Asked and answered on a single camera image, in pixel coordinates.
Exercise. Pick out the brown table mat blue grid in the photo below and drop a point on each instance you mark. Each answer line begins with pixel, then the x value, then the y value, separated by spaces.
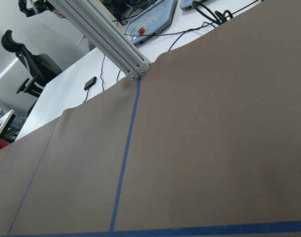
pixel 208 143

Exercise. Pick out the small black device on table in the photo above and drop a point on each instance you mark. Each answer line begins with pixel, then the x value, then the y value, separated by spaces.
pixel 90 83

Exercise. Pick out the teach pendant red button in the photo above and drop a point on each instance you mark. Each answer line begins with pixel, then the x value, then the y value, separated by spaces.
pixel 151 22

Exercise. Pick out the black office chair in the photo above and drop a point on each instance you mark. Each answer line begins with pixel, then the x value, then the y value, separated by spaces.
pixel 41 67

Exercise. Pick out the aluminium frame post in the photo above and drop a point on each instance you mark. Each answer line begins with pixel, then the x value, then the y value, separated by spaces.
pixel 90 18

